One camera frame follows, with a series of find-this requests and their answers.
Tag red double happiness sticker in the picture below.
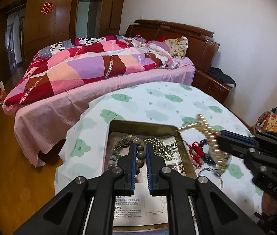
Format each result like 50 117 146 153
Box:
40 2 53 15

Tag dark clothes pile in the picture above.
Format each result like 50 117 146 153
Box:
208 67 236 87

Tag cloud print tablecloth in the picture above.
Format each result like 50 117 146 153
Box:
55 82 263 221

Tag brown wooden bead bracelet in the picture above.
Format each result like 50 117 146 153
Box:
107 134 147 176

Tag brown wooden wardrobe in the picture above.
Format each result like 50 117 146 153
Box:
0 0 124 83

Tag dark purple bead bracelet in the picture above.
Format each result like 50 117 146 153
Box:
198 138 218 166

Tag floral pillow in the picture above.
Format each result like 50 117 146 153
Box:
165 36 188 59

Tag cream pearl necklace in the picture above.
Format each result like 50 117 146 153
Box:
178 113 232 173

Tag wooden nightstand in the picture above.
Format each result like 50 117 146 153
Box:
192 70 232 104

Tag gold metal bead chain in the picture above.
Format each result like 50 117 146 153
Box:
143 138 175 162

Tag wooden chair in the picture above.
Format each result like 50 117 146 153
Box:
250 108 277 133

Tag red knot tassel charm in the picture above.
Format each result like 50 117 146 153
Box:
188 142 205 169

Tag pink bed sheet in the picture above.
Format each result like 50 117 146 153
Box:
2 65 196 167

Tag wooden bed headboard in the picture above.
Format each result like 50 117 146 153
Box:
125 19 220 72

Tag person's right hand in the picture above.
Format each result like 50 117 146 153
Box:
261 193 277 223

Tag gold metal tin box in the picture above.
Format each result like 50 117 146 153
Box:
102 119 199 232

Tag patchwork pink quilt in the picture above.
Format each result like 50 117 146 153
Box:
4 36 178 110

